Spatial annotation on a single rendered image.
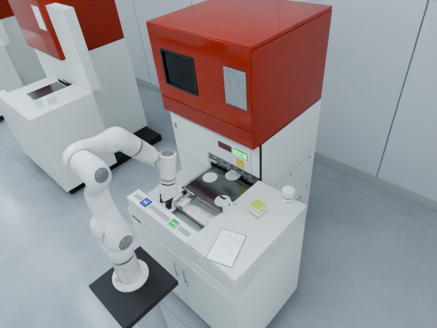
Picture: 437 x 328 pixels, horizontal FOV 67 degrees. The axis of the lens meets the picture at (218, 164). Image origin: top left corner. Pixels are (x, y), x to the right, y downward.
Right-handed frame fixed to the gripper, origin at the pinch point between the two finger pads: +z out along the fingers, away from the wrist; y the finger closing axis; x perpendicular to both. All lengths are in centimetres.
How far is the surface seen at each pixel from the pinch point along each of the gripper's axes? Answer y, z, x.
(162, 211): -5.3, 14.8, -12.0
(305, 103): -101, -38, 15
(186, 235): -2.8, 15.7, 11.8
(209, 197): -35.5, 14.6, -3.3
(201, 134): -57, -11, -34
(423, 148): -213, 10, 73
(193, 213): -21.3, 19.6, -2.9
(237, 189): -52, 11, 5
